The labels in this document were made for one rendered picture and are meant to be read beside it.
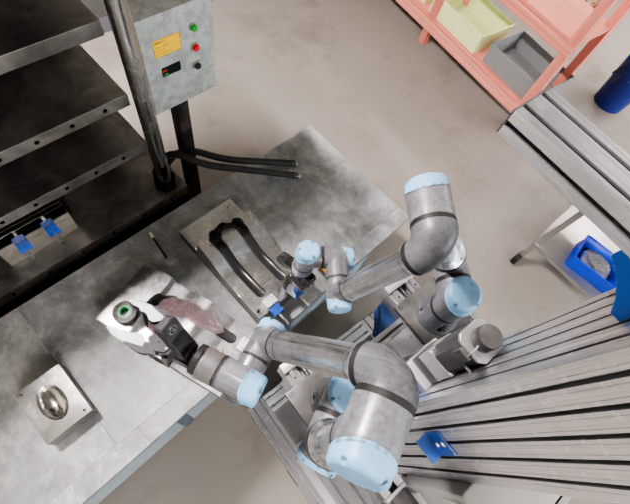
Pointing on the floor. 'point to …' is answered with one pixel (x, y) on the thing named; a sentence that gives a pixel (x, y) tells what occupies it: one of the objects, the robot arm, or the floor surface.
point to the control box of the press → (177, 62)
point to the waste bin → (626, 82)
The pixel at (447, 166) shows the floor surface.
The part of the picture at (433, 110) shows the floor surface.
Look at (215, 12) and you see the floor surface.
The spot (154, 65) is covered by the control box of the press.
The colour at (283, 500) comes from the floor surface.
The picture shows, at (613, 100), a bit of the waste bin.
